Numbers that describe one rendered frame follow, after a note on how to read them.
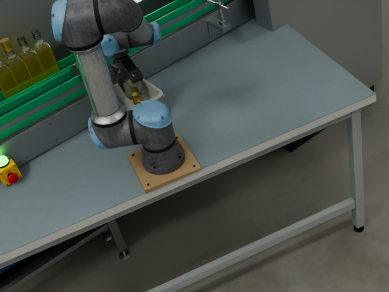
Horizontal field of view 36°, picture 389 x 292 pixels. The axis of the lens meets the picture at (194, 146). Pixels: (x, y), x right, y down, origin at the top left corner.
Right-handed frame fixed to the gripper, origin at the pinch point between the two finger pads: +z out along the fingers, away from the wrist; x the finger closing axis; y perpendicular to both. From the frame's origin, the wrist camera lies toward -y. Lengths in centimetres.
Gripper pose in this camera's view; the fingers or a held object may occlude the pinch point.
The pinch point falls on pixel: (135, 95)
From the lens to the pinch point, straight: 234.9
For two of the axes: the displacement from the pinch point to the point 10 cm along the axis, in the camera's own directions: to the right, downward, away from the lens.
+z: 2.0, 7.6, 6.2
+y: -5.5, -4.4, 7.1
